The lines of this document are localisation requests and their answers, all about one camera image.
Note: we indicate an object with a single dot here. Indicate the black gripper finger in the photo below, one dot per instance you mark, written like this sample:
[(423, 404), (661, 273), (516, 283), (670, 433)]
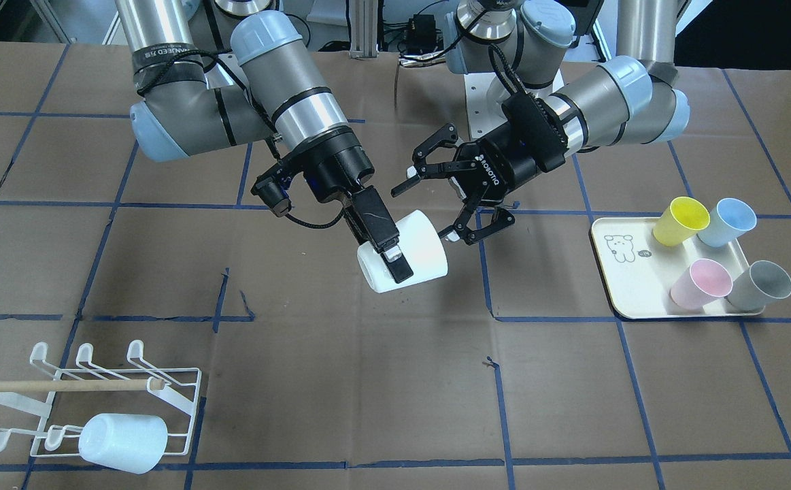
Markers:
[(394, 267)]

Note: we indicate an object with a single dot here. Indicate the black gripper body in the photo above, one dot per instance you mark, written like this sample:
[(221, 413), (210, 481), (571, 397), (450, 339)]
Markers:
[(338, 165), (504, 163)]

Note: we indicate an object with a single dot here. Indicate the cream white cup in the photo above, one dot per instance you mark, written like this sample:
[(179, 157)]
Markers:
[(420, 246)]

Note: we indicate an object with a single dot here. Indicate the light blue cup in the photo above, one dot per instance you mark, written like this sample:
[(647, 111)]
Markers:
[(127, 442)]

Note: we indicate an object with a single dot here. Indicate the beige cup tray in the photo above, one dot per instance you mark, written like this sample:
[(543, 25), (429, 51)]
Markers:
[(639, 272)]

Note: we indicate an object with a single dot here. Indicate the yellow cup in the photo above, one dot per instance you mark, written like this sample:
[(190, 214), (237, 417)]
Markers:
[(684, 218)]

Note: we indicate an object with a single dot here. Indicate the pink cup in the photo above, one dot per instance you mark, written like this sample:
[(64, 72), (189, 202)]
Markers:
[(703, 282)]

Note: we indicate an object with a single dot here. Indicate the sky blue cup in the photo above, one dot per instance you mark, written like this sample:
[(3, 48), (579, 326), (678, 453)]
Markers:
[(729, 219)]

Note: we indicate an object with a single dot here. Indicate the grey cup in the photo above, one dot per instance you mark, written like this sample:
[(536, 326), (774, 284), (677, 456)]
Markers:
[(761, 284)]

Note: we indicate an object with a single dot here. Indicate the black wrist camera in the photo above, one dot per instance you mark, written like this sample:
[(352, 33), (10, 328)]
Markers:
[(273, 191)]

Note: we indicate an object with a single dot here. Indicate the white wire cup rack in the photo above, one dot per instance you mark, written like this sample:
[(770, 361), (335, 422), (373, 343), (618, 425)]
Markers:
[(43, 406)]

